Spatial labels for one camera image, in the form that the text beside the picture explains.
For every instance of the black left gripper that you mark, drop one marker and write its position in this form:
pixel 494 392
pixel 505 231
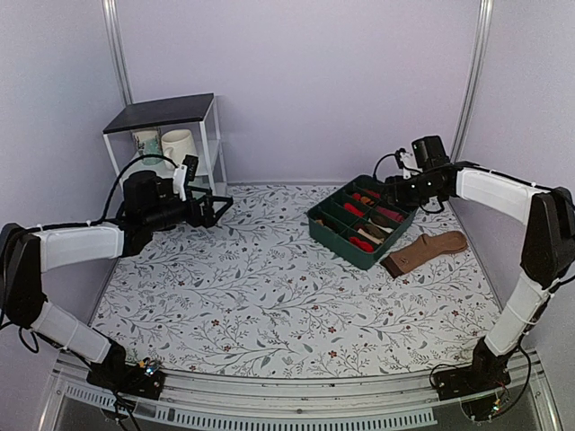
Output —
pixel 207 218

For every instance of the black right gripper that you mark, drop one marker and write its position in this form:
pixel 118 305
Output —
pixel 396 193

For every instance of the green divided organizer tray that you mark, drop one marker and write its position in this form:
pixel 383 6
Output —
pixel 369 196

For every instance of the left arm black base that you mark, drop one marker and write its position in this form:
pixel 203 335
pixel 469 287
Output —
pixel 144 379

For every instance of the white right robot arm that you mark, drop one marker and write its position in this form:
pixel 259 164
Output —
pixel 533 223

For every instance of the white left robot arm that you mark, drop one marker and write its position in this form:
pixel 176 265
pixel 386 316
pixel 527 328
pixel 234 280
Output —
pixel 29 255

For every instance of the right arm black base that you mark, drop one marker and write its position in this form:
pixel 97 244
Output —
pixel 486 372

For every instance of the brown cream rolled sock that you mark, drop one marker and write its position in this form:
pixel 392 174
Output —
pixel 374 233

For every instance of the red rolled sock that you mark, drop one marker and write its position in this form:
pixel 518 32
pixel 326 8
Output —
pixel 353 210

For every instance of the plain brown sock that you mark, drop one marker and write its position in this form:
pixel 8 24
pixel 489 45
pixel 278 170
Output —
pixel 424 249

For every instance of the cream white mug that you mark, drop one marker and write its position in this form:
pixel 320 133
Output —
pixel 177 144

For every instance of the white shelf black top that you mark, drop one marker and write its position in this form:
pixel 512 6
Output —
pixel 199 109

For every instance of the teal patterned mug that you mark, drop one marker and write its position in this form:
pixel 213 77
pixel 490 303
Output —
pixel 148 142

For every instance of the floral patterned table mat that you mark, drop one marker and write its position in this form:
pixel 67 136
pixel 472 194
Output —
pixel 257 296

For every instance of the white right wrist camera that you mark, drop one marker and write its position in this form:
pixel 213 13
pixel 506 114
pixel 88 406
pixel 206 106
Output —
pixel 406 163

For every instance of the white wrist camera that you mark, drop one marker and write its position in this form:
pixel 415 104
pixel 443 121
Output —
pixel 183 175
pixel 406 163

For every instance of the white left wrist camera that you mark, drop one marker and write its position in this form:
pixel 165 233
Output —
pixel 183 175

